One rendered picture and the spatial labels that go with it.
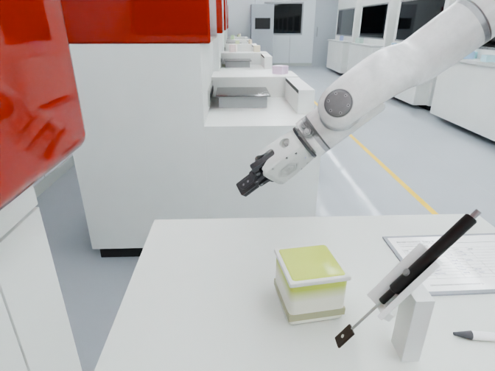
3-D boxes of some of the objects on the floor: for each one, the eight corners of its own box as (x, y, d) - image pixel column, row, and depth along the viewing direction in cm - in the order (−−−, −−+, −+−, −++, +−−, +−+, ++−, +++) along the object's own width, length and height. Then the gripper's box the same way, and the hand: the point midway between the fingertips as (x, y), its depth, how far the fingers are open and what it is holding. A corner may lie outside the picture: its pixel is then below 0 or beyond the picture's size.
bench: (339, 76, 999) (348, -5, 917) (324, 69, 1163) (330, -1, 1082) (378, 76, 1003) (390, -5, 921) (357, 69, 1167) (365, -1, 1086)
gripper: (311, 138, 81) (249, 185, 86) (286, 111, 68) (214, 168, 74) (329, 163, 78) (263, 210, 83) (306, 140, 65) (229, 198, 70)
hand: (247, 185), depth 78 cm, fingers closed
